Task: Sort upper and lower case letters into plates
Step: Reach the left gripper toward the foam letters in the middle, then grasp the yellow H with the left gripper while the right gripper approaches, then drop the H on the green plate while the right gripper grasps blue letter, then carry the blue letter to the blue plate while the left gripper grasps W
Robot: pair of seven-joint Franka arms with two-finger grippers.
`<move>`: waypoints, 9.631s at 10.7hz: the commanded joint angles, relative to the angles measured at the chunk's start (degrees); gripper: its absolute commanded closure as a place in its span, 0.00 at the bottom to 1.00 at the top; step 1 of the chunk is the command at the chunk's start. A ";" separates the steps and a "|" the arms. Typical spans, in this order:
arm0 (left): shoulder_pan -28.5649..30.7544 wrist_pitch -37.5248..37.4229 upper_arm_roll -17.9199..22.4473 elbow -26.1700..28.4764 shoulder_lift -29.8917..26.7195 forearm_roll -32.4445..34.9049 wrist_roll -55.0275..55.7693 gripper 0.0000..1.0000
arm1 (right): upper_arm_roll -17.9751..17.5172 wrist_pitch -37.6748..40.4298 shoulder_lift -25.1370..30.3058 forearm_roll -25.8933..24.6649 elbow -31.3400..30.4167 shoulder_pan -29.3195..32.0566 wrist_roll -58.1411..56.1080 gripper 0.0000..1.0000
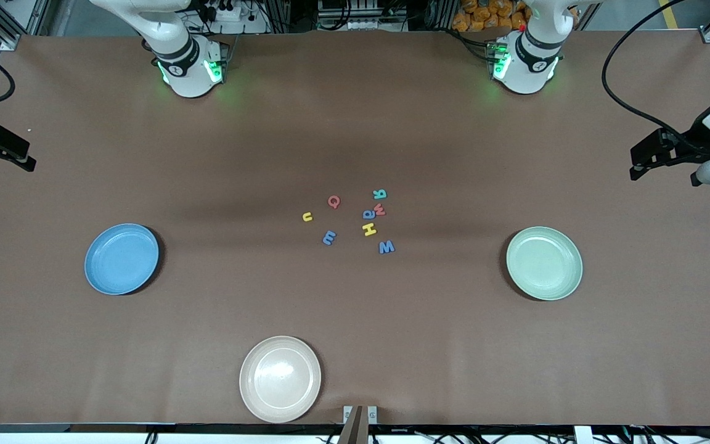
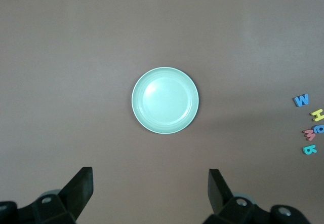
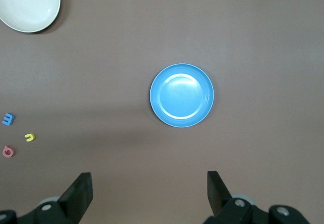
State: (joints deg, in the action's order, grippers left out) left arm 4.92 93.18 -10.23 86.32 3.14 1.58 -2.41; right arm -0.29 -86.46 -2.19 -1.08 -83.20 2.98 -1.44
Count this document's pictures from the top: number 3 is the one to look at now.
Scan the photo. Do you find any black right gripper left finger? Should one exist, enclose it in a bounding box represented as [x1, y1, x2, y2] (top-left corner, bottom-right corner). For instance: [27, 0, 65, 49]
[34, 172, 94, 224]

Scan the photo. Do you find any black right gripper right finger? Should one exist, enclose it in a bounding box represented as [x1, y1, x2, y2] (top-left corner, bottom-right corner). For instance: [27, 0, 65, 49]
[205, 170, 269, 224]

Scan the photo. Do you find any red uppercase letter Q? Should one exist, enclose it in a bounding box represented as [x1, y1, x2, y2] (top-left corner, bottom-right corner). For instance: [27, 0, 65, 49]
[2, 145, 16, 158]

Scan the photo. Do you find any blue lowercase letter m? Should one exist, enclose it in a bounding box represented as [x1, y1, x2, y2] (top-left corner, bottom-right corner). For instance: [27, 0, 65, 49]
[2, 113, 16, 126]

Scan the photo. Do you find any blue plate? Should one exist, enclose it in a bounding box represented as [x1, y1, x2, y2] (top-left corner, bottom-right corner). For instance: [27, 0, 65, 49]
[149, 63, 215, 128]

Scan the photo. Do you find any beige plate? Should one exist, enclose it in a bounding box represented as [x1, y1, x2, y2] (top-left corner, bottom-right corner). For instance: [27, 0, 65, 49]
[0, 0, 62, 34]

